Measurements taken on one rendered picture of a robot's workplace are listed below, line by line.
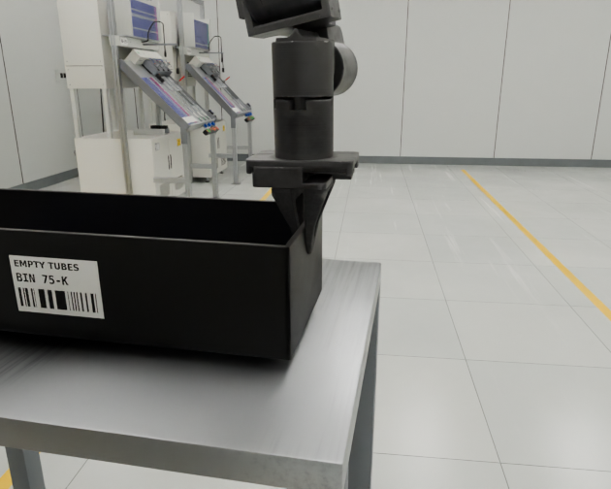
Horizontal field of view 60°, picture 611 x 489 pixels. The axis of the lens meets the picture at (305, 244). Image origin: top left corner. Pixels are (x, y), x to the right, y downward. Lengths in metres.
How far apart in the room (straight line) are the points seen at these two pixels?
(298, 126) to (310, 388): 0.24
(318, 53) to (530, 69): 6.94
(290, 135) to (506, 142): 6.93
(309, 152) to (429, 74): 6.70
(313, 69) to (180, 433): 0.32
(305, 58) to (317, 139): 0.07
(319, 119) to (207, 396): 0.27
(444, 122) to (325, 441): 6.87
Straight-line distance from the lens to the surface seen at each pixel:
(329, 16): 0.49
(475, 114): 7.27
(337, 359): 0.54
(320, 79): 0.49
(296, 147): 0.50
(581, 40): 7.57
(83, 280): 0.56
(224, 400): 0.48
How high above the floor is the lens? 1.06
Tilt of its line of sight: 17 degrees down
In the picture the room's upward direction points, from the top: straight up
